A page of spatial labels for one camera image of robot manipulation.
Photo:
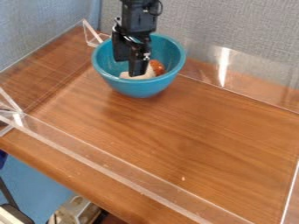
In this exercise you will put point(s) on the blue bowl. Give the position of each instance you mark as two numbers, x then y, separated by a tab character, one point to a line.
167	50

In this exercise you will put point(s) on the black stand leg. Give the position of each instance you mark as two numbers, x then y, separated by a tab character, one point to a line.
11	214

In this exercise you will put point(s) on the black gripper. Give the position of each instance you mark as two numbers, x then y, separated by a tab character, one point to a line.
133	26

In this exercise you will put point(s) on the clear acrylic tray walls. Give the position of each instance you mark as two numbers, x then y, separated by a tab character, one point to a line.
204	154

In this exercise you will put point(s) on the white power strip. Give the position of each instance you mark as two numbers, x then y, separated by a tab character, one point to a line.
76	211

